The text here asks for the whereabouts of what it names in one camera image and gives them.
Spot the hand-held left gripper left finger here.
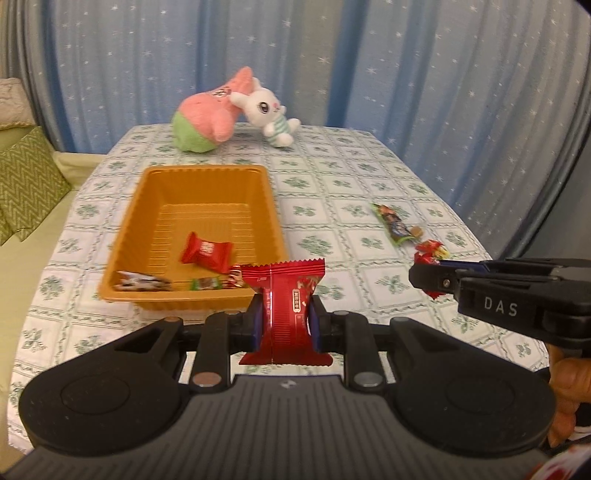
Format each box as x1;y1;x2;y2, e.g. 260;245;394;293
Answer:
113;293;265;393

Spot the person's right hand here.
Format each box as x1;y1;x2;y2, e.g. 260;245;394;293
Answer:
547;344;585;446

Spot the red snack packet white label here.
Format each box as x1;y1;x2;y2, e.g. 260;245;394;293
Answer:
179;232;235;273

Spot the light green sofa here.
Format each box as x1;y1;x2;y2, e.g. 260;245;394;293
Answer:
0;124;109;467

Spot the orange plastic tray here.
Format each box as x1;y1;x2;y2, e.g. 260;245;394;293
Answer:
98;165;291;315

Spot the white rabbit plush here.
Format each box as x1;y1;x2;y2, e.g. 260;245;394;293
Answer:
230;78;302;147

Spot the clear snack bar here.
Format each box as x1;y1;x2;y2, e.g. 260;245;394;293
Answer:
115;271;174;292

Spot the plain red snack packet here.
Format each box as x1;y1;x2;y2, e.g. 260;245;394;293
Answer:
238;258;333;367

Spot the red yellow candy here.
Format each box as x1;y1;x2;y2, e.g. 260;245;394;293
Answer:
413;239;451;301

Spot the beige quilted pillow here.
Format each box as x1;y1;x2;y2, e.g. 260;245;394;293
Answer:
0;78;37;130

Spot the pink green starfish plush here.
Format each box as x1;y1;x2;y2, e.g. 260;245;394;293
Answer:
171;66;260;153

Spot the red white printed clothing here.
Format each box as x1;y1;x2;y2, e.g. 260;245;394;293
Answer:
529;450;591;480

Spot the floral checked tablecloth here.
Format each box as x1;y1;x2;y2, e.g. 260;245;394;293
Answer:
8;122;552;457

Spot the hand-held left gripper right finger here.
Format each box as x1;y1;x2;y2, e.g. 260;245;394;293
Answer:
307;295;462;393

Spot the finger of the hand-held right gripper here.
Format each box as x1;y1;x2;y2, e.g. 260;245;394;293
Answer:
409;261;462;302
438;257;591;278

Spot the green black sausage packet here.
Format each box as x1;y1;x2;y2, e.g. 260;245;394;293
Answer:
372;203;414;245

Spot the red white foil candy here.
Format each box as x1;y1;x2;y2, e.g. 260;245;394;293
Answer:
222;265;252;289

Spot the blue starred curtain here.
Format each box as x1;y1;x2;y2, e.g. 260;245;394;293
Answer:
0;0;591;259

